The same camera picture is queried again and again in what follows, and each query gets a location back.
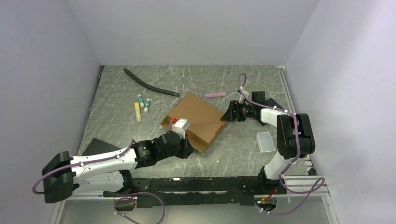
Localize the right black foam pad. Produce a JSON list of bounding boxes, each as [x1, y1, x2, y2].
[[257, 98, 284, 127]]

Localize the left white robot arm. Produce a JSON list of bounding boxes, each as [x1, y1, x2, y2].
[[40, 131, 194, 203]]

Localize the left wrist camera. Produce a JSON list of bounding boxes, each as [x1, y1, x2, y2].
[[170, 118, 190, 139]]

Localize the green white glue stick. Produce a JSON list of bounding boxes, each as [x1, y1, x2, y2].
[[143, 98, 151, 113], [138, 94, 145, 108]]

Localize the aluminium frame rail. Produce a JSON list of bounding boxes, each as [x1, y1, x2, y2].
[[277, 66, 339, 224]]

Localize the black corrugated hose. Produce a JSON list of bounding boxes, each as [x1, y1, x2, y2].
[[123, 68, 180, 98]]

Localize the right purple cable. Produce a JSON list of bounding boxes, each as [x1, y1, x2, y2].
[[237, 73, 325, 217]]

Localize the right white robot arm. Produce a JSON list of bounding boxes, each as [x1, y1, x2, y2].
[[221, 91, 316, 194]]

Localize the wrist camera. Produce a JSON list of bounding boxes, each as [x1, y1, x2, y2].
[[170, 118, 190, 139], [237, 86, 249, 104]]

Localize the purple cable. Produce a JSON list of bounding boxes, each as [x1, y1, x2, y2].
[[32, 119, 166, 224], [237, 73, 325, 217]]

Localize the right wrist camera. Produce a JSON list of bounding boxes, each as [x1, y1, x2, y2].
[[237, 86, 249, 104]]

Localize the brown cardboard box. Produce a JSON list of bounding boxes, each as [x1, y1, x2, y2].
[[161, 93, 227, 153]]

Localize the left black foam pad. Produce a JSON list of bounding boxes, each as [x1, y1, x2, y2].
[[81, 138, 121, 156]]

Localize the clear plastic lid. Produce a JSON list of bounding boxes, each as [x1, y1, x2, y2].
[[256, 132, 276, 154]]

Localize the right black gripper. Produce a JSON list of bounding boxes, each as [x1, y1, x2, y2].
[[220, 101, 255, 122]]

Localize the yellow marker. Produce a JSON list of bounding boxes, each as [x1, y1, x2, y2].
[[134, 102, 142, 122]]

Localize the black foam pad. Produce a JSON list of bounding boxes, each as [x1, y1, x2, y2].
[[81, 138, 121, 156], [257, 98, 284, 127]]

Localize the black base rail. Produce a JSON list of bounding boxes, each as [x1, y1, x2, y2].
[[103, 176, 286, 208]]

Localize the pink purple highlighter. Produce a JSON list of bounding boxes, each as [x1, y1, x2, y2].
[[205, 92, 226, 98]]

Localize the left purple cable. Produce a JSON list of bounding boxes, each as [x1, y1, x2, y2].
[[32, 119, 166, 224]]

